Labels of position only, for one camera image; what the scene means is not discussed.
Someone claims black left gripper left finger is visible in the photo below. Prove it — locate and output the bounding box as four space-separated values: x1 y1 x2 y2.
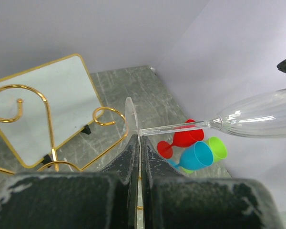
0 135 139 229

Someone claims red plastic goblet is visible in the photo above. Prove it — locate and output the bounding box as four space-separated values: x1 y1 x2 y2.
157 129 204 159

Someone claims blue plastic goblet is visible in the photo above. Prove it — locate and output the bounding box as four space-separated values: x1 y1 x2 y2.
166 141 214 171

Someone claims green plastic goblet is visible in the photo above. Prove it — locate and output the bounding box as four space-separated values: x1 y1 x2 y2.
181 136 228 174

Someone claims clear ribbed wine glass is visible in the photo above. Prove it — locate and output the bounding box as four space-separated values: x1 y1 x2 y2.
124 89 286 138

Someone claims gold framed whiteboard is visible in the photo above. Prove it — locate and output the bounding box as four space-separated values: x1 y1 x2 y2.
0 54 102 168

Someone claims gold wire glass rack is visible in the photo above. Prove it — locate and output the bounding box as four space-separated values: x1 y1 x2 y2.
0 84 129 175

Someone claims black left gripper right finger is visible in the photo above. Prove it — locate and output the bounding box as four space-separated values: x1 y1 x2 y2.
141 136 284 229

